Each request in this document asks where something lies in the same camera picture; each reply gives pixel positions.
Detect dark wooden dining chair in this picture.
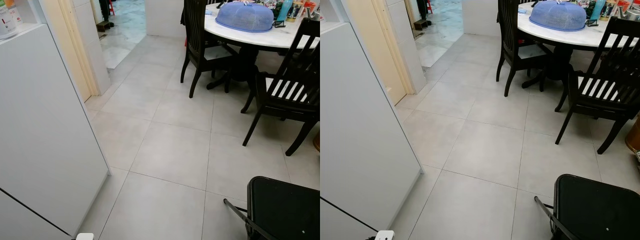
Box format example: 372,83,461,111
241,17,321,157
180,0,238,99
555,16,640,155
496,0,551,97

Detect teal bottle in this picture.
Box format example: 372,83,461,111
590,0,606,21
277,0,294,23

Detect cream door frame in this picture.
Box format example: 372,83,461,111
342,0,417,106
39,0,101,102

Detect white plastic container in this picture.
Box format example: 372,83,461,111
0,0,23,40

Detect blue mesh food cover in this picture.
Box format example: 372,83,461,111
529,0,587,32
215,1,289,33

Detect black folding chair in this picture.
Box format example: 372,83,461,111
534,174,640,240
223,176,321,240

